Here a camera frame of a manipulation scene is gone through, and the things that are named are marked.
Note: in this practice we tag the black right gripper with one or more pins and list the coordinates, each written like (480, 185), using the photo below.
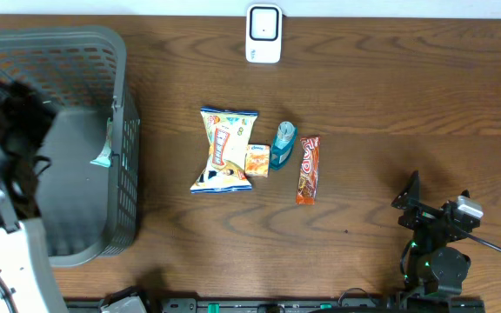
(410, 197)

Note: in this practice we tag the orange Top chocolate bar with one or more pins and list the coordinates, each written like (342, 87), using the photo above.
(308, 175)

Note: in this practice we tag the blue mouthwash bottle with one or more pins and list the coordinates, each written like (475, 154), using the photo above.
(282, 145)

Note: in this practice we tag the orange tissue pack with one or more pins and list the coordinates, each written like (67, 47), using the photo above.
(257, 160)

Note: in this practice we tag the yellow snack chip bag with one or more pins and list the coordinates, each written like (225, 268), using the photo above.
(228, 133)

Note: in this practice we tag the white wet wipes pack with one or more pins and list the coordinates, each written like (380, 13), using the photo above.
(103, 158)

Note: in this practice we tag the grey plastic shopping basket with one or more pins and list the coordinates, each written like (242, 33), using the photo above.
(87, 210)

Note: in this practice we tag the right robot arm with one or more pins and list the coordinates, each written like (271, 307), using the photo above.
(433, 271)

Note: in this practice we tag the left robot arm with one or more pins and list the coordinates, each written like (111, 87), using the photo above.
(27, 282)

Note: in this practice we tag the white barcode scanner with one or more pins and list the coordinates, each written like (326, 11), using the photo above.
(263, 35)

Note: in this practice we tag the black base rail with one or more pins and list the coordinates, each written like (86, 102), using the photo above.
(136, 303)

